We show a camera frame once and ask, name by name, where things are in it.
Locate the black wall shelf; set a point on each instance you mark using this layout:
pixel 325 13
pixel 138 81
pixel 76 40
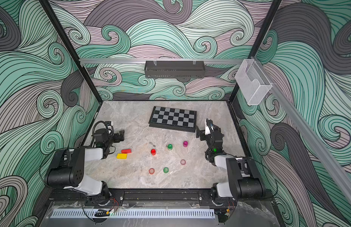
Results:
pixel 182 70

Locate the white ventilated front strip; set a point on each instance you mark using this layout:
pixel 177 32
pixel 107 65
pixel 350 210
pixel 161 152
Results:
pixel 136 213

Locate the yellow block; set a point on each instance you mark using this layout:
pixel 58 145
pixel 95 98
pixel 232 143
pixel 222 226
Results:
pixel 121 156

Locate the black white chessboard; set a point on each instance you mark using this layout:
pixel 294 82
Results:
pixel 173 119

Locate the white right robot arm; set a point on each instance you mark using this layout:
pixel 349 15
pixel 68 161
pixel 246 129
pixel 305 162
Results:
pixel 243 179

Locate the green jar lid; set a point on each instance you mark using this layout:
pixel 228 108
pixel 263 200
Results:
pixel 166 169

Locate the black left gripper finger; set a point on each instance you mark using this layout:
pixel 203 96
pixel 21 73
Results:
pixel 117 139
pixel 119 134

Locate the red block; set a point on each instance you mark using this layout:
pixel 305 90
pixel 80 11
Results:
pixel 126 151

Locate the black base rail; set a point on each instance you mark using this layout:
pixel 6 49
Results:
pixel 123 197

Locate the clear plastic wall bin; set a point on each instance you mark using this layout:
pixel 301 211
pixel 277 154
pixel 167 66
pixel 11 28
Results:
pixel 253 81

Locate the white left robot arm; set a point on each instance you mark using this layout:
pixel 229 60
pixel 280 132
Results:
pixel 67 168

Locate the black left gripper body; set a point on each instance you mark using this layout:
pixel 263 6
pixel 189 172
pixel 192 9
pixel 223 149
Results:
pixel 116 136

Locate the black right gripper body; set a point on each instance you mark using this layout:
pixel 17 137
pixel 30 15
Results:
pixel 204 132

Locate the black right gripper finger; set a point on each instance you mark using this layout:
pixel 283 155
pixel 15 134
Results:
pixel 202 135
pixel 209 124

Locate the red jar lid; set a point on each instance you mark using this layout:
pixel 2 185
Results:
pixel 151 171

